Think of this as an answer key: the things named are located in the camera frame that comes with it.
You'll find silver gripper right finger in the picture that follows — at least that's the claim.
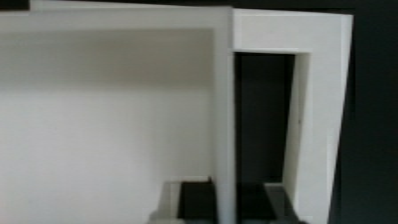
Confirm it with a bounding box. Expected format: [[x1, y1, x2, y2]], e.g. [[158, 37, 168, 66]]
[[236, 183, 309, 224]]

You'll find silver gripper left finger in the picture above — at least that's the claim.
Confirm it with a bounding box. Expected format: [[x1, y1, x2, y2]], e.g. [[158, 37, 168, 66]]
[[149, 178, 216, 224]]

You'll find white drawer cabinet box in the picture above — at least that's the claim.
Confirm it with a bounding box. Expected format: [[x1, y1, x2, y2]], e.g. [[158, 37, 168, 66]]
[[0, 1, 353, 224]]

